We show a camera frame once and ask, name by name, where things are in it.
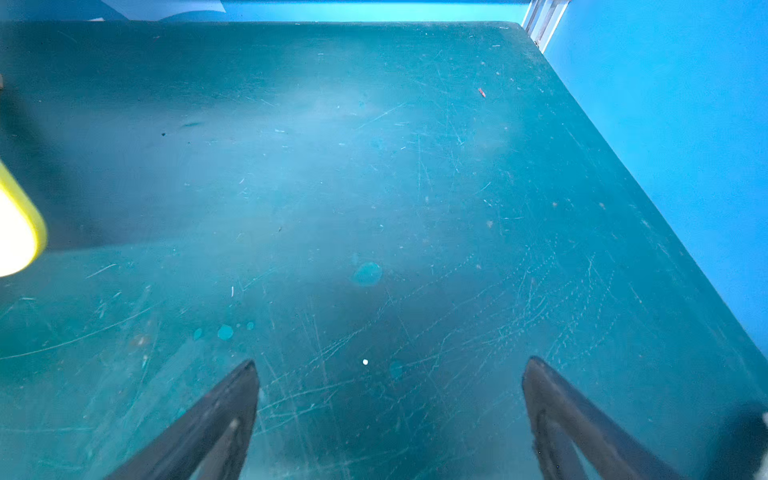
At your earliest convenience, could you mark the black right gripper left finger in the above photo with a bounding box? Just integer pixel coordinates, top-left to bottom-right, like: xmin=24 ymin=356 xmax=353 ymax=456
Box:
xmin=108 ymin=360 xmax=260 ymax=479

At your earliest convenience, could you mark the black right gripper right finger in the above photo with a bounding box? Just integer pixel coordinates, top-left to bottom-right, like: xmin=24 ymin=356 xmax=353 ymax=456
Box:
xmin=522 ymin=356 xmax=681 ymax=479

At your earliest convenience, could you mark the yellow framed whiteboard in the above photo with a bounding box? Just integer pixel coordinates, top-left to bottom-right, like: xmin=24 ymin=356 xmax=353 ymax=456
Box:
xmin=0 ymin=164 xmax=47 ymax=277

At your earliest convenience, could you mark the aluminium frame post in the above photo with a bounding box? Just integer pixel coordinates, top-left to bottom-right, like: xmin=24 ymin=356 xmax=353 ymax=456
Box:
xmin=522 ymin=0 xmax=571 ymax=53

